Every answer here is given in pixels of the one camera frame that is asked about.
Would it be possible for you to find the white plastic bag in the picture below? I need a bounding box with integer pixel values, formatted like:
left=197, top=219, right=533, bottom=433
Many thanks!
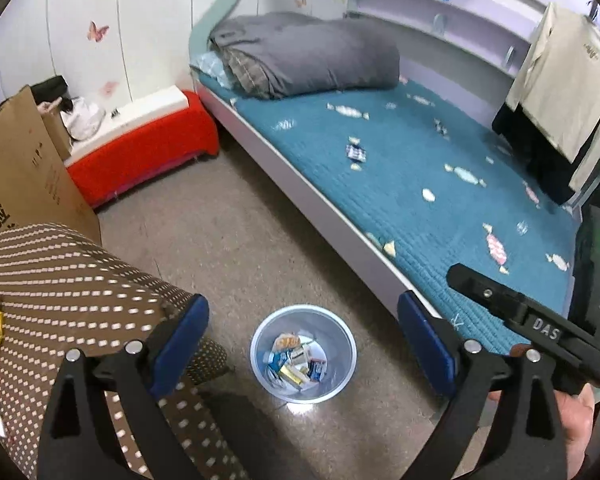
left=60, top=96, right=106, bottom=142

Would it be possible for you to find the large cardboard box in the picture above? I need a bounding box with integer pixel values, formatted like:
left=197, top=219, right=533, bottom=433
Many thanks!
left=0, top=85, right=102, bottom=251

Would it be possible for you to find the person's right hand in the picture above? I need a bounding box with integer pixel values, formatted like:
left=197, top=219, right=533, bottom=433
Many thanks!
left=555, top=386, right=597, bottom=480

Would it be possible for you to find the teal bunk bed frame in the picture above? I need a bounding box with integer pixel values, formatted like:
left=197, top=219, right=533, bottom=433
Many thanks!
left=187, top=0, right=600, bottom=356

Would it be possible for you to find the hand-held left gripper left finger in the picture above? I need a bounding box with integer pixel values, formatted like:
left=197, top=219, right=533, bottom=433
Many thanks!
left=37, top=294, right=211, bottom=480

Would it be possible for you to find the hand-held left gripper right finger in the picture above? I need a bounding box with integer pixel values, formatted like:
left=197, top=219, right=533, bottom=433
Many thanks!
left=397, top=291, right=563, bottom=480

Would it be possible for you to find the black hanging garment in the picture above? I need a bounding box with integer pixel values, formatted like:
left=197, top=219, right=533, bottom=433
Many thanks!
left=491, top=102, right=600, bottom=206

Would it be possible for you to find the white wardrobe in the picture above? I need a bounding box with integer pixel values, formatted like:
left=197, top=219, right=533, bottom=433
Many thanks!
left=0, top=0, right=241, bottom=126

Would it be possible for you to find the bed with teal sheet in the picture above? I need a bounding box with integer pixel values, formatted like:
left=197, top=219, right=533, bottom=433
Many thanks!
left=195, top=72, right=581, bottom=356

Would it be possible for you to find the light blue patterned pillow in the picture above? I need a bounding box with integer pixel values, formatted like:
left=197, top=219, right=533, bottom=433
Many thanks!
left=190, top=51, right=231, bottom=88

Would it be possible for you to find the cream hanging shirt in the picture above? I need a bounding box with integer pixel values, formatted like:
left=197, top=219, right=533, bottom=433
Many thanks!
left=505, top=2, right=600, bottom=193

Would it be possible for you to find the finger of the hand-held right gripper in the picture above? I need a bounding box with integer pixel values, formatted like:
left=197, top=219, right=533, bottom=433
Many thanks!
left=446, top=262, right=600, bottom=398

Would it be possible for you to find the blue waste bin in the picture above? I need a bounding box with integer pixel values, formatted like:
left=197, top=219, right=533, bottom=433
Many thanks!
left=250, top=304, right=358, bottom=405

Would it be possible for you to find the round table with polka-dot cloth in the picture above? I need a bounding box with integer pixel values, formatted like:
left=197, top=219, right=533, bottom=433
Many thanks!
left=0, top=223, right=261, bottom=480

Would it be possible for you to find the purple wall shelf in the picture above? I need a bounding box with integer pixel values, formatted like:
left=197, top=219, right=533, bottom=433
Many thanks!
left=347, top=0, right=548, bottom=78

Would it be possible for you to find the black cloth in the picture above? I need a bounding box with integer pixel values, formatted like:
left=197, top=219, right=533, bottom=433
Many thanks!
left=30, top=75, right=73, bottom=106

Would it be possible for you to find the grey folded duvet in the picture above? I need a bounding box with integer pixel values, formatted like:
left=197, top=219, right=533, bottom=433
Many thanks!
left=209, top=11, right=401, bottom=101

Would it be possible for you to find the red covered bench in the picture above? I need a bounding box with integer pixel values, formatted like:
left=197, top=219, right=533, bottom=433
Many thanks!
left=62, top=91, right=220, bottom=210

